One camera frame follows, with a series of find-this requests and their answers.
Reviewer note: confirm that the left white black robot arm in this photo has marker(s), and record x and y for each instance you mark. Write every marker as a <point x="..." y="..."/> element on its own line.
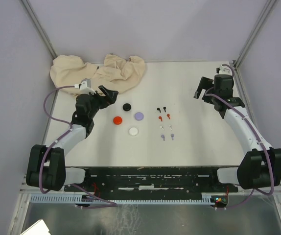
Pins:
<point x="46" y="167"/>

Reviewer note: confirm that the white round charging case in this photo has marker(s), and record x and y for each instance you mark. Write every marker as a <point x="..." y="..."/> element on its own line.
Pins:
<point x="133" y="131"/>

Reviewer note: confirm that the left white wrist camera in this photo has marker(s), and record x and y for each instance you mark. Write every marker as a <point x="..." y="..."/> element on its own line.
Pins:
<point x="84" y="87"/>

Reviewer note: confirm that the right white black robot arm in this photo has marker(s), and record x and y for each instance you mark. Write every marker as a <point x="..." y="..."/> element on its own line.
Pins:
<point x="261" y="165"/>

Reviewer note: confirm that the beige crumpled cloth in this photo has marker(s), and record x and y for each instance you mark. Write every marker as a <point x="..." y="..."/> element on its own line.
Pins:
<point x="116" y="73"/>

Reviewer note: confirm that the aluminium frame rail front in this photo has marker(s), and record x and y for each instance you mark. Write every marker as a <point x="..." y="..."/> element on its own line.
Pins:
<point x="35" y="187"/>

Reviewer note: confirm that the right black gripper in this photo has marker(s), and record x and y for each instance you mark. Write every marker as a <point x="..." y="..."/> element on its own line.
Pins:
<point x="205" y="83"/>

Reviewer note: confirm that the aluminium corner post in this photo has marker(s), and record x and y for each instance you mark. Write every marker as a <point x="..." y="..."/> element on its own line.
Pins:
<point x="258" y="26"/>
<point x="27" y="6"/>

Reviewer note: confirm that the red round charging case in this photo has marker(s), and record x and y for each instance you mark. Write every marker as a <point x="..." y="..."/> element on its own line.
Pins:
<point x="117" y="120"/>

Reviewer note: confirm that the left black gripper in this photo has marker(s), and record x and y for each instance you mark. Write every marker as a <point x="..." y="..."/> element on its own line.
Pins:
<point x="109" y="99"/>

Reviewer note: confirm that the control box with leds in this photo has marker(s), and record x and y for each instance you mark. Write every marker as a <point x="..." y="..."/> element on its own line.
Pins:
<point x="220" y="201"/>

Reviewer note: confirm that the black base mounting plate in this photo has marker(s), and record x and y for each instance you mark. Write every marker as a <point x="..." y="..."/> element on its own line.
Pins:
<point x="153" y="183"/>

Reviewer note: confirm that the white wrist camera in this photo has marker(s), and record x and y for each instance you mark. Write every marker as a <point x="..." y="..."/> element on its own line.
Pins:
<point x="224" y="69"/>
<point x="84" y="87"/>

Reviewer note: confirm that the white sheet corner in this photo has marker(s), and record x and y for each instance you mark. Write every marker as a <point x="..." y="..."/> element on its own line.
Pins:
<point x="38" y="228"/>

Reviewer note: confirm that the purple round charging case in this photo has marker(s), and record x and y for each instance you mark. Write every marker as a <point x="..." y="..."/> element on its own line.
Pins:
<point x="139" y="116"/>

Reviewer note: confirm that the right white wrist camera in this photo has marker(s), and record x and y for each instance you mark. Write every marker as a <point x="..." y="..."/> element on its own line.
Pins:
<point x="224" y="69"/>

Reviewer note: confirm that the left aluminium corner post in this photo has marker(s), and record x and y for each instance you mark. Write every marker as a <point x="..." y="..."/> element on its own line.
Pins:
<point x="27" y="6"/>

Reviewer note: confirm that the right aluminium corner post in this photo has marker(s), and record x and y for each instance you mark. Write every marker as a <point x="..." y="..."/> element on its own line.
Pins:
<point x="258" y="26"/>

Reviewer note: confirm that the black round charging case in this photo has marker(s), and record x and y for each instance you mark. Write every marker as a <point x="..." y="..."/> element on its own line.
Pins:
<point x="126" y="107"/>

